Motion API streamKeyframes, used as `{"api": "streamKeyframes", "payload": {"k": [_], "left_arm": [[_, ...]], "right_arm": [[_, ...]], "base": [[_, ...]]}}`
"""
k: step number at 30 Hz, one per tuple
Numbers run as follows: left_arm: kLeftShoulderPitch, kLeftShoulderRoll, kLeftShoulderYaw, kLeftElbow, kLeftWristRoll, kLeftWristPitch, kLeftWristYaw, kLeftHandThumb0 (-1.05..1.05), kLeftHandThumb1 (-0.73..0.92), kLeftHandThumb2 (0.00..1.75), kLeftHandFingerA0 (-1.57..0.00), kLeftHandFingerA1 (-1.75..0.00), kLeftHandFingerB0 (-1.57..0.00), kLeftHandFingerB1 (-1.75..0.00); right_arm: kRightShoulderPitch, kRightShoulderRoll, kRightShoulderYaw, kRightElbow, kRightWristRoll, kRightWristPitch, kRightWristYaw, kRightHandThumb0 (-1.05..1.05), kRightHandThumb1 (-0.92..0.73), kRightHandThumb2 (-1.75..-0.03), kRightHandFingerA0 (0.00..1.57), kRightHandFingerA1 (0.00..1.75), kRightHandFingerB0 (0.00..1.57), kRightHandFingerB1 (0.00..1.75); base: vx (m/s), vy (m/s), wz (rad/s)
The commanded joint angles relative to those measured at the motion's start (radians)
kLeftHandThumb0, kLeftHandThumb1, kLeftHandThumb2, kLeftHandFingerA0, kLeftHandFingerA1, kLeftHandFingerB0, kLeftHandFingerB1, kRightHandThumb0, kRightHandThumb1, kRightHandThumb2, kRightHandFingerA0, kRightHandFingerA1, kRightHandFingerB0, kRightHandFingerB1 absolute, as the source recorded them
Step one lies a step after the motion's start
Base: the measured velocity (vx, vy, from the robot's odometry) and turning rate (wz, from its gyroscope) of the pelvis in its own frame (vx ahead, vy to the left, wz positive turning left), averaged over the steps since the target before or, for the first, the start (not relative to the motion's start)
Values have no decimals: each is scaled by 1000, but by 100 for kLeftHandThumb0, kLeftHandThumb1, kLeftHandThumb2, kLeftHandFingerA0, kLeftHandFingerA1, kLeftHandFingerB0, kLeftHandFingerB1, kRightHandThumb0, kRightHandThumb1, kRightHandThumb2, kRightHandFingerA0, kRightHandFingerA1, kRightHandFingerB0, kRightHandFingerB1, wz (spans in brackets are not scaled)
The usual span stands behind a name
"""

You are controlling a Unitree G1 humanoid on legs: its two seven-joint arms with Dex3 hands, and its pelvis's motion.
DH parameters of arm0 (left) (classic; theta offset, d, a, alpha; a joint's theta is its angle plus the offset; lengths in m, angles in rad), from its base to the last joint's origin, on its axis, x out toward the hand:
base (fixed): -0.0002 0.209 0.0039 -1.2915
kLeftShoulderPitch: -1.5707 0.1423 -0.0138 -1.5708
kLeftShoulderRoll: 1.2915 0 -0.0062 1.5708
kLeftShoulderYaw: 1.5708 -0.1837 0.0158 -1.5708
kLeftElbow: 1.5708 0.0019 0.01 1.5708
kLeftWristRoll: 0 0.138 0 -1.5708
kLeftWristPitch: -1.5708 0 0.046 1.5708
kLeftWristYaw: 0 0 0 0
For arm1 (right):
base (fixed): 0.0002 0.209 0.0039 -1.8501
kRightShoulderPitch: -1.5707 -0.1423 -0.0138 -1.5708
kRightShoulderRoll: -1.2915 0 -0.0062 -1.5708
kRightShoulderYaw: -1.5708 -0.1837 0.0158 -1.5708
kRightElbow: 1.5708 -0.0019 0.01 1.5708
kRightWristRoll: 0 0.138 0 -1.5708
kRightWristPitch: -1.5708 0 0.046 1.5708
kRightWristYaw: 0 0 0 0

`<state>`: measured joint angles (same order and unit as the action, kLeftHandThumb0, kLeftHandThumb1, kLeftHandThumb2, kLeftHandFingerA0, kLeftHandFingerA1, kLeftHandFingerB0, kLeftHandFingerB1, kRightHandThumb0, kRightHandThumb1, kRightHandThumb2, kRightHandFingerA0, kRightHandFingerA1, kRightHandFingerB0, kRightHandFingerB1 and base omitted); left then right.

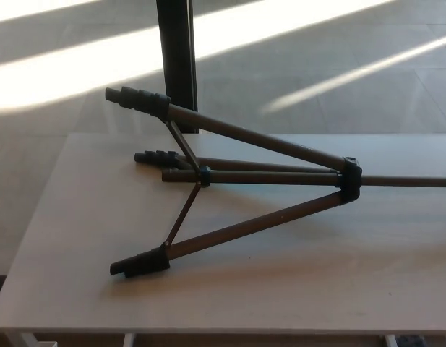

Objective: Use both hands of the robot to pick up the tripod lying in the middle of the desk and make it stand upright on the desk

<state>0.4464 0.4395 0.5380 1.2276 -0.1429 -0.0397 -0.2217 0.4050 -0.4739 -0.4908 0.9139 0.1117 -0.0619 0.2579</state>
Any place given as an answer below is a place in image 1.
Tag brown tripod with black joints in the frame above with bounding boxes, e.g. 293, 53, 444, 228
105, 85, 446, 278

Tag black vertical post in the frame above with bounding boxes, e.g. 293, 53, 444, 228
155, 0, 200, 135

